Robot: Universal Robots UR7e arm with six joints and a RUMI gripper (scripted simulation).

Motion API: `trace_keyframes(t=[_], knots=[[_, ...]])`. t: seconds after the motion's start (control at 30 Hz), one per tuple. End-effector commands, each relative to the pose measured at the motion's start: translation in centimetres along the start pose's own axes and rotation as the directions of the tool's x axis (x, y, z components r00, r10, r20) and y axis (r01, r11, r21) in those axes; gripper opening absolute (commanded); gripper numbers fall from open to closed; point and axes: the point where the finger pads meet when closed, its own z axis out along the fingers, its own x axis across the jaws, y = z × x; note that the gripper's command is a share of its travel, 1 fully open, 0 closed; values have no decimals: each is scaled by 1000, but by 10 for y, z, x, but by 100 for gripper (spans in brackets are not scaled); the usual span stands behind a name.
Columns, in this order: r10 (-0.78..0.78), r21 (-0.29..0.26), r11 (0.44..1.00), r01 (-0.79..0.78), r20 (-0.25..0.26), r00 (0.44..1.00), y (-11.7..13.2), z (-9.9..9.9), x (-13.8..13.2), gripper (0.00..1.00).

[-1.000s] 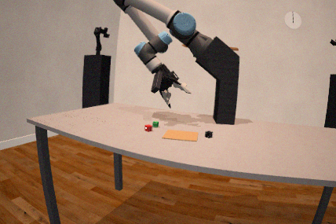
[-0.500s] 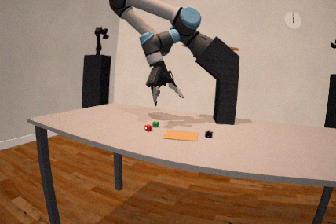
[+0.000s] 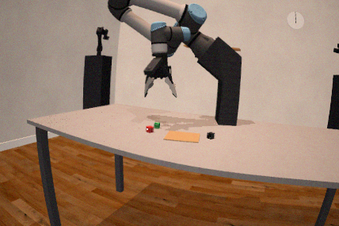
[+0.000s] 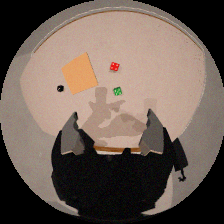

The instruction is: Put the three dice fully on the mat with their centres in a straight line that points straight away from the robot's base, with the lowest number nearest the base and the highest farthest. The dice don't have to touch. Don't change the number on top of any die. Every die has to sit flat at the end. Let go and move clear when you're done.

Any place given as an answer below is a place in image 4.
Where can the tan mat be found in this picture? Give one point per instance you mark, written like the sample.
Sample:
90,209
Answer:
79,74

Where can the green die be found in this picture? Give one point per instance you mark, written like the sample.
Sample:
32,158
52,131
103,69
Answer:
117,91

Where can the red die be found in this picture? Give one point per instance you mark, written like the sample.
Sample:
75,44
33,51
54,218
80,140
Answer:
114,66

